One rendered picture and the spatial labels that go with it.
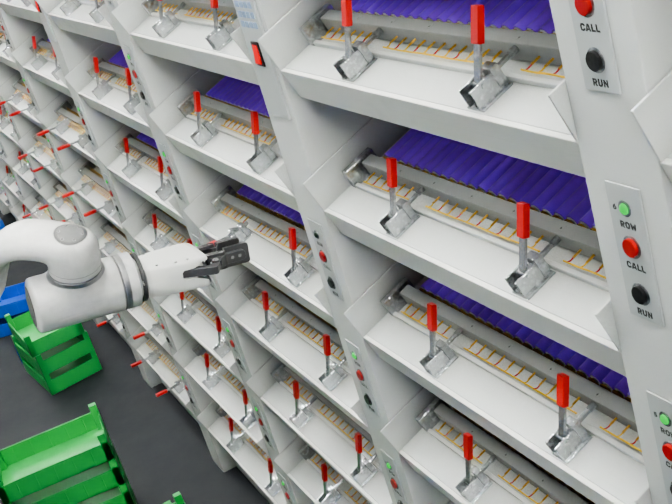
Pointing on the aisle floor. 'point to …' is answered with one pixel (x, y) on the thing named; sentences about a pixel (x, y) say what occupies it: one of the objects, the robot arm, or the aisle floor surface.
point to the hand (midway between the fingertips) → (232, 251)
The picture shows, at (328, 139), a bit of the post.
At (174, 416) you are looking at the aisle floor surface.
